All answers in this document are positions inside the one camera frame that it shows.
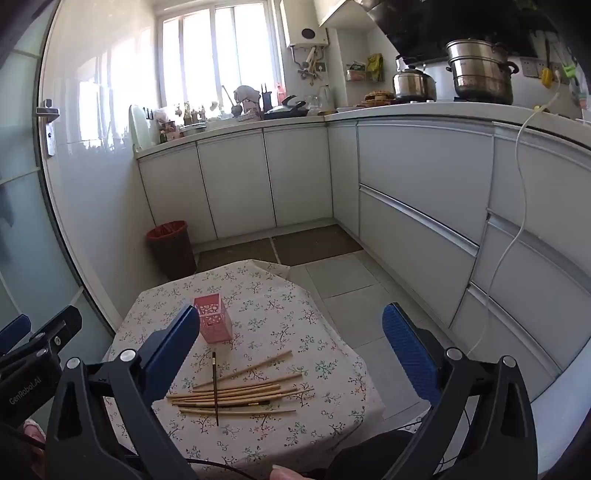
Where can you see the pink perforated utensil holder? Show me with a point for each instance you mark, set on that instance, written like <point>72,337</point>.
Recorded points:
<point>213,321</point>

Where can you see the person's leg in dark trousers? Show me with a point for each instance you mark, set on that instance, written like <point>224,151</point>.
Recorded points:
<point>369,457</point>

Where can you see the red-rimmed brown trash bin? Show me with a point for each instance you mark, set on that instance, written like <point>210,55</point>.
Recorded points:
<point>171,251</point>

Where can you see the black range hood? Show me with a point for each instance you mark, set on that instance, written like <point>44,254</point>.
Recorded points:
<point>438,23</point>

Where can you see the black wok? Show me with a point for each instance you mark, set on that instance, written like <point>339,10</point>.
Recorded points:
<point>286,110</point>

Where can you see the steel kettle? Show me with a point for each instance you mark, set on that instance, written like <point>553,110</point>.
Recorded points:
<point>413,85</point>

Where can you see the black knife block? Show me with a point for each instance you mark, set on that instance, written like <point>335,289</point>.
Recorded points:
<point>266,99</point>

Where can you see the kitchen window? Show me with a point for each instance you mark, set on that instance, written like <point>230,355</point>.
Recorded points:
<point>217,55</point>

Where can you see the row of small bottles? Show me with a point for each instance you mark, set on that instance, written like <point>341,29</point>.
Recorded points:
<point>184,120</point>

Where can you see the yellow-green hanging bag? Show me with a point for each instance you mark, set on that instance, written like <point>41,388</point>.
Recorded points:
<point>375,67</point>

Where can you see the floral tablecloth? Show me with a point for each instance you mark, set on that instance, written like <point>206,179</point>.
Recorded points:
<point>286,323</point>

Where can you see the person's right hand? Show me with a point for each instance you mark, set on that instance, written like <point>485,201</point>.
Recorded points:
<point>285,473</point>

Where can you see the white water heater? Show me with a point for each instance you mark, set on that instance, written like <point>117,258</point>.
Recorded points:
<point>304,23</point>

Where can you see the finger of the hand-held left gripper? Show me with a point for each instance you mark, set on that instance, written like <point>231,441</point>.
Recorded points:
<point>60,327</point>
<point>14,330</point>

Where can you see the steel steamer pot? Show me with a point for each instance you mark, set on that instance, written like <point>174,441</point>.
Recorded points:
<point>482,74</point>

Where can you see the plate of food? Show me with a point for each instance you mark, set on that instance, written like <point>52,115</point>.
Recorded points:
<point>377,98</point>

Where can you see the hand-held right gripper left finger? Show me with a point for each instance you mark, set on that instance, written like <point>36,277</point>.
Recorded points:
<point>178,334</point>

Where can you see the pile of bamboo chopsticks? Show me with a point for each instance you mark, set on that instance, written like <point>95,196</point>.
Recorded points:
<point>240,392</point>

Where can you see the white kitchen cabinets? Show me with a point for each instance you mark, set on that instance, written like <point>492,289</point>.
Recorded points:
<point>415,184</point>

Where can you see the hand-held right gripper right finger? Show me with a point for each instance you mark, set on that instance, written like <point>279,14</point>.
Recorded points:
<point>408,350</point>

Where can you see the white cutting board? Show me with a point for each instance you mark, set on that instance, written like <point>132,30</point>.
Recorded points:
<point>139,129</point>

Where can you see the brown floor mat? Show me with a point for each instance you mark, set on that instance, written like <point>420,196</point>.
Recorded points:
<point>314,242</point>

